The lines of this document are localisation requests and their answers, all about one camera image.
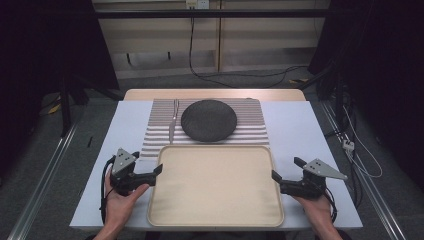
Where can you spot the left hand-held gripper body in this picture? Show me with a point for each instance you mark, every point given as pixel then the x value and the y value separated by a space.
pixel 122 180

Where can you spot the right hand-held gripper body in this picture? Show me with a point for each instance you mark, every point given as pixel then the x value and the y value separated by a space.
pixel 310 185

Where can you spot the person's right hand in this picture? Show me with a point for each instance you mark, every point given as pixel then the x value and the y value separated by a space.
pixel 316 211

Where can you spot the person's left hand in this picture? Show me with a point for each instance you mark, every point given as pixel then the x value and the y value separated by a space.
pixel 120 208

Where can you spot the silver fork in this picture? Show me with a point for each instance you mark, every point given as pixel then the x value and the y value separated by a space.
pixel 172 125

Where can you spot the white power adapter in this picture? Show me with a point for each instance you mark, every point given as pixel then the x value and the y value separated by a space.
pixel 348 144

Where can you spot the striped placemat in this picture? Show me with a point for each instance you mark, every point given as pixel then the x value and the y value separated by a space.
pixel 253 126

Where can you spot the beige tray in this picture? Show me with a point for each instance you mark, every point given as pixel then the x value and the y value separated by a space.
pixel 216 190

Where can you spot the dark grey round plate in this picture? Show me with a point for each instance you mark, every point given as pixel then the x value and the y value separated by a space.
pixel 209 120

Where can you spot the yellow floor tape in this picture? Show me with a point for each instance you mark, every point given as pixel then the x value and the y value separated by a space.
pixel 298 81

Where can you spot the black metal stand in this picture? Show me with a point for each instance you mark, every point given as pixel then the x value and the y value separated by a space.
pixel 65 106

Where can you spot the black curtain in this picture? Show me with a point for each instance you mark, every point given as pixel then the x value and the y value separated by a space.
pixel 383 66
pixel 43 50

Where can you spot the aluminium floor rail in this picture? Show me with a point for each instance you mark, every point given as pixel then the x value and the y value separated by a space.
pixel 43 180
pixel 373 190

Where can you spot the white wall socket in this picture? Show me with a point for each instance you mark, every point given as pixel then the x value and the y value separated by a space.
pixel 197 3

